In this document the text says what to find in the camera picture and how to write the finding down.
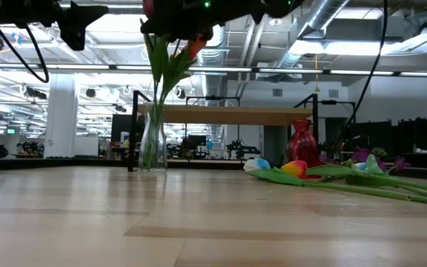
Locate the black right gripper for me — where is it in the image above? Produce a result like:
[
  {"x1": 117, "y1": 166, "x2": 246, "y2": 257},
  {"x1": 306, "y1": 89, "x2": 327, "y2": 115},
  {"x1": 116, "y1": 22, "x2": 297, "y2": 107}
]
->
[{"x1": 141, "y1": 0, "x2": 236, "y2": 42}]

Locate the smooth silver ventilation duct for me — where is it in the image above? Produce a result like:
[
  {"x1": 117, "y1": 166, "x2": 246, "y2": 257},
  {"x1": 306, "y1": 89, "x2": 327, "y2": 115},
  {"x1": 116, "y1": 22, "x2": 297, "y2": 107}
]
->
[{"x1": 272, "y1": 0, "x2": 351, "y2": 70}]

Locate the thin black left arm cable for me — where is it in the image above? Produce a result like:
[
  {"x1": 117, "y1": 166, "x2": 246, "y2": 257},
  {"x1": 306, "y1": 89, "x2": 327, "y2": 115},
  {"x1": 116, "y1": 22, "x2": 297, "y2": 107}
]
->
[{"x1": 0, "y1": 22, "x2": 50, "y2": 85}]

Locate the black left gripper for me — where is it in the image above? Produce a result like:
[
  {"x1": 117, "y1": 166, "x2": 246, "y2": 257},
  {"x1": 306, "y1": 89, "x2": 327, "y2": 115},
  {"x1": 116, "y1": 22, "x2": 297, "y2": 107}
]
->
[{"x1": 13, "y1": 0, "x2": 109, "y2": 51}]

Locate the wooden shelf with black legs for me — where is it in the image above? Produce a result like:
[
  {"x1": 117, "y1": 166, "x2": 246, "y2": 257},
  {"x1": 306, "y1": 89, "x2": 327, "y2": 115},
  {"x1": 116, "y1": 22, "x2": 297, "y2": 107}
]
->
[{"x1": 127, "y1": 90, "x2": 320, "y2": 174}]

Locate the ribbed silver ventilation duct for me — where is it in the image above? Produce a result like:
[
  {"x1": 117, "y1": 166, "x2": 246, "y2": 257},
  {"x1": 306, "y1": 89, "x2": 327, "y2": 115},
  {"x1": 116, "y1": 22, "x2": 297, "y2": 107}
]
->
[{"x1": 198, "y1": 36, "x2": 231, "y2": 97}]

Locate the long ceiling light strip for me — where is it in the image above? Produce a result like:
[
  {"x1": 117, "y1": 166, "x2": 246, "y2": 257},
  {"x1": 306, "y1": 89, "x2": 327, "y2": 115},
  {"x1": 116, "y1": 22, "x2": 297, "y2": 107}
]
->
[{"x1": 0, "y1": 62, "x2": 427, "y2": 78}]

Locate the clear glass vase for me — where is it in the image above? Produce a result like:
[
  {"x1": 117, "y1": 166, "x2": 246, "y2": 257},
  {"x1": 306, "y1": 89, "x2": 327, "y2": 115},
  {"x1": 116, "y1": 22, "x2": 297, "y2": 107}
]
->
[{"x1": 138, "y1": 103, "x2": 169, "y2": 174}]

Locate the black cabinet row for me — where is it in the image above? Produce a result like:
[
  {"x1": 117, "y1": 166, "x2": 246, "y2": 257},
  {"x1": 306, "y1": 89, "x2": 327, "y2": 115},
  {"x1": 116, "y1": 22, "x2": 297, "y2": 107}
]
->
[{"x1": 346, "y1": 117, "x2": 427, "y2": 156}]

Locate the white square pillar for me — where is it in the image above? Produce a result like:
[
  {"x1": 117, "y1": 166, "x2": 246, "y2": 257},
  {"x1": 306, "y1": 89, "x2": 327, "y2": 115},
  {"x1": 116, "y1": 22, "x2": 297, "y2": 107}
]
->
[{"x1": 44, "y1": 73, "x2": 79, "y2": 159}]

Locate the black monitor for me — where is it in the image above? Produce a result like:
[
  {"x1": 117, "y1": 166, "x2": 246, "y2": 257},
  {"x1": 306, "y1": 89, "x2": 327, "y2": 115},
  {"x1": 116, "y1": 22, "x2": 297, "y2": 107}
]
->
[{"x1": 110, "y1": 113, "x2": 135, "y2": 144}]

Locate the white and blue artificial tulip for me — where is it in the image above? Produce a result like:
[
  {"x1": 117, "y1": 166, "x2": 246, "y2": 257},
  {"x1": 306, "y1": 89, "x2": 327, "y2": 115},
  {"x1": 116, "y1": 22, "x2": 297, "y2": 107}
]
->
[
  {"x1": 242, "y1": 157, "x2": 427, "y2": 208},
  {"x1": 345, "y1": 154, "x2": 427, "y2": 194}
]

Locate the red glass vase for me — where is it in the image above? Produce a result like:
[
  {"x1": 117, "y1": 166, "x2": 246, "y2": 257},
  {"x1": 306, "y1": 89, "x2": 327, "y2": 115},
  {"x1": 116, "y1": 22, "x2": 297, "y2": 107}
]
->
[{"x1": 286, "y1": 119, "x2": 320, "y2": 170}]

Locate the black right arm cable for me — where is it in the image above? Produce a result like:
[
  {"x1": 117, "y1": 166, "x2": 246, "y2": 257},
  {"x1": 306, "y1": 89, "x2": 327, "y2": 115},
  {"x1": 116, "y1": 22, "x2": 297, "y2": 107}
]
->
[{"x1": 341, "y1": 0, "x2": 389, "y2": 129}]

